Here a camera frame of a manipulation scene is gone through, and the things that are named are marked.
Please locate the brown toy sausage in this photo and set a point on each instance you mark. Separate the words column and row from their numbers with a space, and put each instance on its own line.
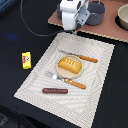
column 55, row 90

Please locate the grey toy pot left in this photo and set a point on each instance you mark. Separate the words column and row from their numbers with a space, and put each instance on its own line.
column 59, row 12

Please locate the beige bowl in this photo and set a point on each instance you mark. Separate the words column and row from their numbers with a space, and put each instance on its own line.
column 123, row 16

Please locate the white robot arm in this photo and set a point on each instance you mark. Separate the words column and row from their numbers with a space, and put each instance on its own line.
column 74, row 14

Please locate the grey toy pot middle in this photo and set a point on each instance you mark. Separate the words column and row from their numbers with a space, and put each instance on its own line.
column 97, row 10

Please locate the knife with orange handle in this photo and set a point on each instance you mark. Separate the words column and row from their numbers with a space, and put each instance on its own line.
column 80, row 56

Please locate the round beige plate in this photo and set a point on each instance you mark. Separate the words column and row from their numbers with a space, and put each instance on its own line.
column 67, row 74

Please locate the fork with orange handle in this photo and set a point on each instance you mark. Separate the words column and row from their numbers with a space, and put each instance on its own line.
column 55, row 76

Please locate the orange toy bread loaf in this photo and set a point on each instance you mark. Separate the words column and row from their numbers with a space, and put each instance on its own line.
column 70, row 65

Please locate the yellow toy box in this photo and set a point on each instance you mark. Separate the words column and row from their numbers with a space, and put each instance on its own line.
column 26, row 60

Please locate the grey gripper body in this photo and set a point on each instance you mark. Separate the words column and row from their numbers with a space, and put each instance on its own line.
column 82, row 17

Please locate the grey toy pot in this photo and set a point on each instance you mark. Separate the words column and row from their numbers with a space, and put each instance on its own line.
column 97, row 10
column 59, row 12

